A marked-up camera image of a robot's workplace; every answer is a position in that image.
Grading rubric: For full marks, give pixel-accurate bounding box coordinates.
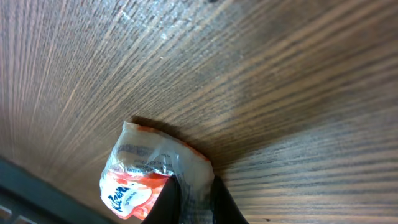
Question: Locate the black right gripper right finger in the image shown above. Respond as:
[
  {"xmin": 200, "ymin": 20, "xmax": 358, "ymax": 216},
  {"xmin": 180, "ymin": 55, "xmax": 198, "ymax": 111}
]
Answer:
[{"xmin": 211, "ymin": 176, "xmax": 248, "ymax": 224}]

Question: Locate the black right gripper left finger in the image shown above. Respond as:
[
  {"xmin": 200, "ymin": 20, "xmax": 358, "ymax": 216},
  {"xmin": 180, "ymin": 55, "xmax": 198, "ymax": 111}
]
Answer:
[{"xmin": 142, "ymin": 175, "xmax": 181, "ymax": 224}]

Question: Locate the red white small box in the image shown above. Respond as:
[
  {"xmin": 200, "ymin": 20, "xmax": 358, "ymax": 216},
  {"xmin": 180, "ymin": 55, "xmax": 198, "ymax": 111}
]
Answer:
[{"xmin": 99, "ymin": 122, "xmax": 215, "ymax": 223}]

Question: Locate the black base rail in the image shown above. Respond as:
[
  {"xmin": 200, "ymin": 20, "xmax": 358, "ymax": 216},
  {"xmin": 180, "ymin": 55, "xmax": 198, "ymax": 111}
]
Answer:
[{"xmin": 1, "ymin": 159, "xmax": 114, "ymax": 224}]

